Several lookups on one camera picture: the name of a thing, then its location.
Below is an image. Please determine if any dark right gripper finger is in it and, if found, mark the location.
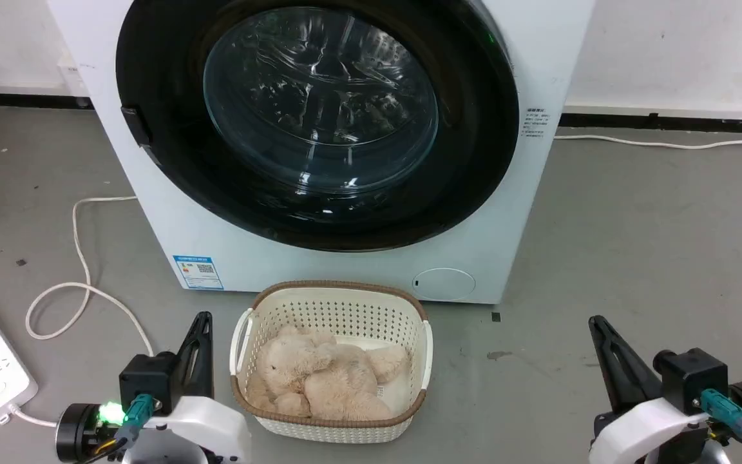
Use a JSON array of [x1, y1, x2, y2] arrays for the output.
[[596, 315, 663, 408], [589, 316, 631, 413]]

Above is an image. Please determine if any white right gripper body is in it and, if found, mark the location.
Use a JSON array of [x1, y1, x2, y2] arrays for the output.
[[589, 396, 710, 464]]

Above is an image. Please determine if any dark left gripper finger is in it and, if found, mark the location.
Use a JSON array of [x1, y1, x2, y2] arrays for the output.
[[198, 312, 214, 397], [176, 312, 204, 397]]

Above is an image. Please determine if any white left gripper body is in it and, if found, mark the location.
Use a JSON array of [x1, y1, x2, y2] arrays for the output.
[[123, 395, 252, 464]]

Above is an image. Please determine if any white front-load washing machine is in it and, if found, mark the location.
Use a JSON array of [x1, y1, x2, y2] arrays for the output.
[[46, 0, 597, 305]]

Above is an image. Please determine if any black round glass washer door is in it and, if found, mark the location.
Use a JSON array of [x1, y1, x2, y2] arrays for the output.
[[115, 0, 520, 253]]

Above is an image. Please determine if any blue energy label sticker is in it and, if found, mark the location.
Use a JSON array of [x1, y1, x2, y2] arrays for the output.
[[173, 255, 224, 291]]

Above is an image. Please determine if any beige plush teddy bear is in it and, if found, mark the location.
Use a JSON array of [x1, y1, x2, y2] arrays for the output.
[[245, 324, 412, 423]]

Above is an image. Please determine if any white brown-rimmed laundry basket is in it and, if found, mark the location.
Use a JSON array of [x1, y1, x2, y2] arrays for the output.
[[229, 280, 434, 445]]

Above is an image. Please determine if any round white filter cover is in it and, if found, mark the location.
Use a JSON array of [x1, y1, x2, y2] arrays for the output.
[[412, 268, 477, 302]]

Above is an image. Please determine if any small text sticker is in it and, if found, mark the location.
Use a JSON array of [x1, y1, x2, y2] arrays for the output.
[[521, 106, 552, 139]]

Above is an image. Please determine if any black cable with teal plug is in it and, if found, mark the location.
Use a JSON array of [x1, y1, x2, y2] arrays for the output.
[[699, 389, 742, 464], [91, 394, 155, 464]]

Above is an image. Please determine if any white power strip cord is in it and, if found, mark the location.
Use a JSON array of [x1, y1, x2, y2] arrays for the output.
[[7, 403, 60, 429]]

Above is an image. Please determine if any long white looped cable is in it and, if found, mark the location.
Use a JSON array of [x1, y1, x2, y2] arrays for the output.
[[25, 195, 155, 357]]

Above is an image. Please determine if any white cable along wall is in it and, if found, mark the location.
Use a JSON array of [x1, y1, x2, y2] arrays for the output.
[[553, 129, 742, 150]]

